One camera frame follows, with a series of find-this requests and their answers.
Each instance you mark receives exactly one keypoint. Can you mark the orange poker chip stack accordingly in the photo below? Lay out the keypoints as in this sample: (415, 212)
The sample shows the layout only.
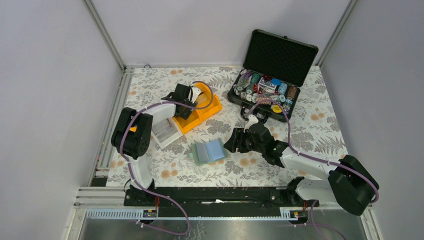
(263, 99)

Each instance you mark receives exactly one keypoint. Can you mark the black poker chip case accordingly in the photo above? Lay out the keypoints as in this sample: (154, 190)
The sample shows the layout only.
(274, 66)

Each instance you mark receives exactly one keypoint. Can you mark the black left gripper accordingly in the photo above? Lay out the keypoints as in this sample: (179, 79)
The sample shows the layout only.
(185, 114)

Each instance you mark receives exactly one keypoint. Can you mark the floral table mat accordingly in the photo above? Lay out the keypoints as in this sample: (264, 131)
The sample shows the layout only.
(313, 128)

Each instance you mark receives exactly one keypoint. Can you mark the white storage bin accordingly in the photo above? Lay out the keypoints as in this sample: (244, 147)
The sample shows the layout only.
(166, 132)

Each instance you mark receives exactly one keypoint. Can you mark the yellow big blind chip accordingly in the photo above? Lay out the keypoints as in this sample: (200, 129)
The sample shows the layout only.
(276, 109)

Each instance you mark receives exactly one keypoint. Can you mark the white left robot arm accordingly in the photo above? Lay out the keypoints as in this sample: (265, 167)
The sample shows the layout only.
(132, 146)

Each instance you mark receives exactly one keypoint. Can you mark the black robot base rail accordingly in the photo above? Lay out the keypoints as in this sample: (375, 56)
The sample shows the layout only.
(220, 202)

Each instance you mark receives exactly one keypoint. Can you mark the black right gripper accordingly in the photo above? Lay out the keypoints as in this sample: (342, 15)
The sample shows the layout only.
(238, 134)

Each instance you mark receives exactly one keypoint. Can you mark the yellow double storage bin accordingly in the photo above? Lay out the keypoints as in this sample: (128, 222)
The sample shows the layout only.
(210, 105)

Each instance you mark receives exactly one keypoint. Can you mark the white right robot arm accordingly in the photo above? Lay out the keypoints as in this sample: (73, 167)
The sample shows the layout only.
(343, 181)

